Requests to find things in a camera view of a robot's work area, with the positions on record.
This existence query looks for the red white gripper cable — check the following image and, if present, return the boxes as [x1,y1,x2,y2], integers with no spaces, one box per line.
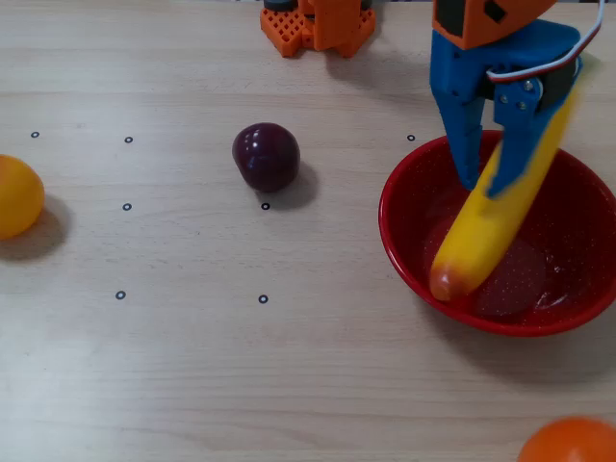
[484,0,607,84]

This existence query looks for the red speckled enamel bowl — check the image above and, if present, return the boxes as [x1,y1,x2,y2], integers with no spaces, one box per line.
[377,129,616,337]

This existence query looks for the yellow plastic banana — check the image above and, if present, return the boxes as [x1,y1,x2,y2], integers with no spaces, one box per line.
[428,57,586,302]

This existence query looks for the blue gripper with motor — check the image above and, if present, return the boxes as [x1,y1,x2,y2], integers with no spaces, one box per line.
[428,18,584,199]

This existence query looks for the yellow-orange plastic round fruit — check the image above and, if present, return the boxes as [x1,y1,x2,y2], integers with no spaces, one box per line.
[0,153,46,241]

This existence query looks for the orange plastic orange fruit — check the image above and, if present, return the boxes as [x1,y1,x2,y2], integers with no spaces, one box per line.
[516,417,616,462]

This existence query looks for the dark purple plastic plum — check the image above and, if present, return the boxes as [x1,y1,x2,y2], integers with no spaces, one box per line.
[231,121,301,194]

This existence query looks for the orange robot base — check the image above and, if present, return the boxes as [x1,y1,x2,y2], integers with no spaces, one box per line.
[259,0,377,60]

